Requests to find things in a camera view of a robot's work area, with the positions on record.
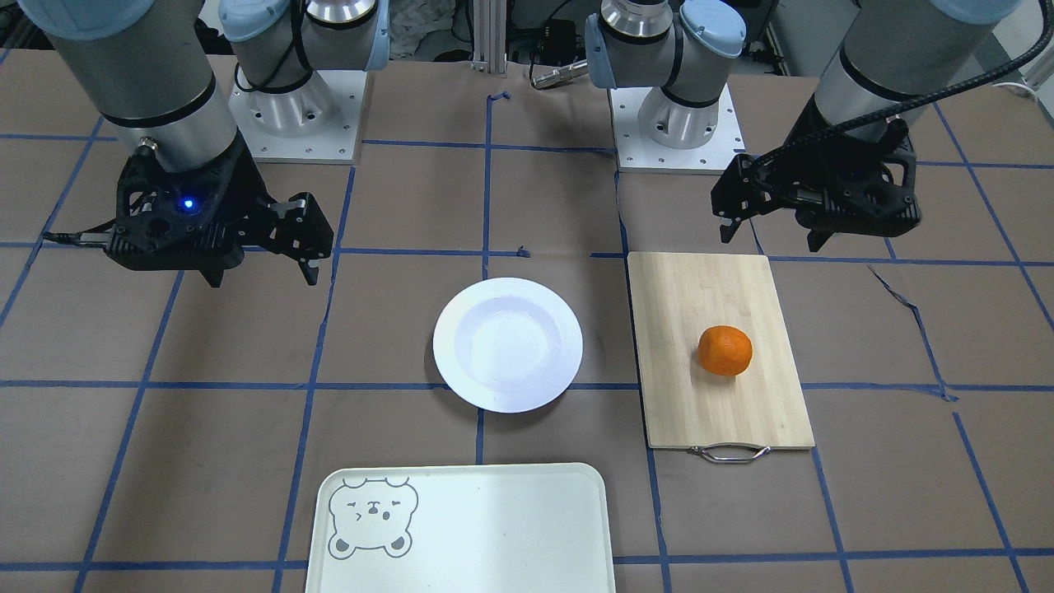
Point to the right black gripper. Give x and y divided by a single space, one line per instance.
244 191

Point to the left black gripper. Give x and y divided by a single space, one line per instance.
811 175

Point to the orange fruit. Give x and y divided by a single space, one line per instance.
724 350

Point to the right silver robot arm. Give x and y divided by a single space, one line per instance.
142 66

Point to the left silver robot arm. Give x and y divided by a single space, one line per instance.
896 58

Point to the cream bear tray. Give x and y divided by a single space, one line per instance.
527 527

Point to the wooden cutting board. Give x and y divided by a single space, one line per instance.
675 297

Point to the white round plate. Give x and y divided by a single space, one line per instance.
508 345

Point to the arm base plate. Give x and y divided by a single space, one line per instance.
655 135
316 124

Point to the aluminium frame post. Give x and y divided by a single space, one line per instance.
489 33

